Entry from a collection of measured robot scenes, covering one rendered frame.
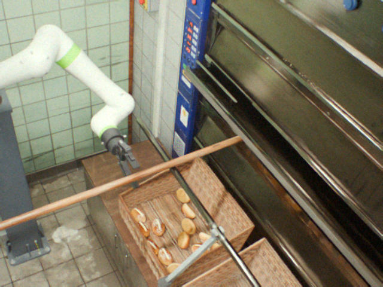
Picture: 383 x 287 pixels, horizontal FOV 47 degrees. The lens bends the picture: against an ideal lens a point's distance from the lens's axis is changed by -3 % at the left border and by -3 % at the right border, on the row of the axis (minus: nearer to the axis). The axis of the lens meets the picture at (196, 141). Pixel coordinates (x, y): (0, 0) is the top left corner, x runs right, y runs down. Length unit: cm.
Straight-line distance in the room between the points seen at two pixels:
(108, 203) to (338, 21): 162
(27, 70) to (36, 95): 122
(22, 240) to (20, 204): 33
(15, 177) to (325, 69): 170
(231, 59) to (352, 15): 70
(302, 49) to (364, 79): 27
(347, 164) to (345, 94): 25
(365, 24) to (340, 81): 21
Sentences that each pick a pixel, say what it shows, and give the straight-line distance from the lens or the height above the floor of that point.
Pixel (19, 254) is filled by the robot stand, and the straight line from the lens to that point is 310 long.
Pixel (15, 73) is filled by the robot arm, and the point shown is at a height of 155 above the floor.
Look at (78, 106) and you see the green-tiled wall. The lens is 317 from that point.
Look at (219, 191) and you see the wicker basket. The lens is 236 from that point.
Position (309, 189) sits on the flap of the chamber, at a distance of 168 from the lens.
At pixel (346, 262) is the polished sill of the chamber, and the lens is 183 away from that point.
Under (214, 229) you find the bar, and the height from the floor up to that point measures 117.
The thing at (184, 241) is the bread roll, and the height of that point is 65.
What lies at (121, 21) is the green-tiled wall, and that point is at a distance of 293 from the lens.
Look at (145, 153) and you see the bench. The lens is 283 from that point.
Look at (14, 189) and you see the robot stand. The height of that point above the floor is 64.
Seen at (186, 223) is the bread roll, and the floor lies 64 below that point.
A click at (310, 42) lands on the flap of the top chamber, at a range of 162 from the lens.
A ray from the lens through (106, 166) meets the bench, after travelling 276.
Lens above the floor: 259
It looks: 43 degrees down
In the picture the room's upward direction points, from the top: 8 degrees clockwise
